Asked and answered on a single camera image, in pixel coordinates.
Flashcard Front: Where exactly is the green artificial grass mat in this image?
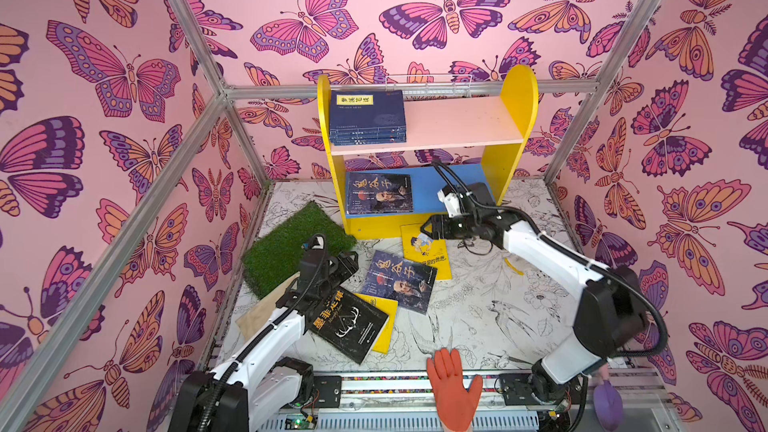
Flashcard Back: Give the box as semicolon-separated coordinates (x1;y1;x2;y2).
243;201;357;299

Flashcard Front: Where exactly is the beige cloth glove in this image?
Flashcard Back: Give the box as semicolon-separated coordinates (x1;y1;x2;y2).
235;272;299;341

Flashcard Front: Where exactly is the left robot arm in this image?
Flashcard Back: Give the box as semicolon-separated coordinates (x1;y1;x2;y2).
168;234;359;431

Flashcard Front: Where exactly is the green circuit board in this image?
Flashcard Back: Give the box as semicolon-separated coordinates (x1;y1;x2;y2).
284;414;317;431

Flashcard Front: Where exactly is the thin yellow book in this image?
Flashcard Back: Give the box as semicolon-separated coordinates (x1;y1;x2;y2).
356;293;399;355

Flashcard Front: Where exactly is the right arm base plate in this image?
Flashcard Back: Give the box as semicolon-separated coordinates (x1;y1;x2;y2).
496;371;581;409

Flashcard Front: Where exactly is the dark purple cover book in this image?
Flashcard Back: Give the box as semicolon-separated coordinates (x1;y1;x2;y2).
346;171;414;216

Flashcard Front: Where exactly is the purple plastic scoop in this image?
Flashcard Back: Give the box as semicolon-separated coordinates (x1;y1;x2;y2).
593;365;624;432

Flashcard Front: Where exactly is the black book yellow title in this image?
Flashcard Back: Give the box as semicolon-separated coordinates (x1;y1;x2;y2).
307;287;387;365

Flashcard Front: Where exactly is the navy book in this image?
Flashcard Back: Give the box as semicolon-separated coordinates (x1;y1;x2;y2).
330;127;407;137
332;138;406;147
329;91;406;130
330;135;407;143

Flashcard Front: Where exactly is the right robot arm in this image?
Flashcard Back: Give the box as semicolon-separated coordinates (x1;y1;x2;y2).
421;183;668;387

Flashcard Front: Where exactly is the aluminium rail base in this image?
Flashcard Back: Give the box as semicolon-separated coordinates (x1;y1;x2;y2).
257;369;684;431

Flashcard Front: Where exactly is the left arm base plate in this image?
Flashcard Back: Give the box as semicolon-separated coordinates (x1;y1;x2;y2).
297;375;342;409

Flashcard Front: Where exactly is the red rubber glove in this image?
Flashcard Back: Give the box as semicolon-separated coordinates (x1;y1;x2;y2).
426;348;483;432

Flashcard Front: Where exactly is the yellow cartoon cover book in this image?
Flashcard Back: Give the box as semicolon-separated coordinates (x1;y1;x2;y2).
401;224;453;281

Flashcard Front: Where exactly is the yellow pink blue bookshelf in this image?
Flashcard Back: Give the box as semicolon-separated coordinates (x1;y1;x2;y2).
317;65;539;240

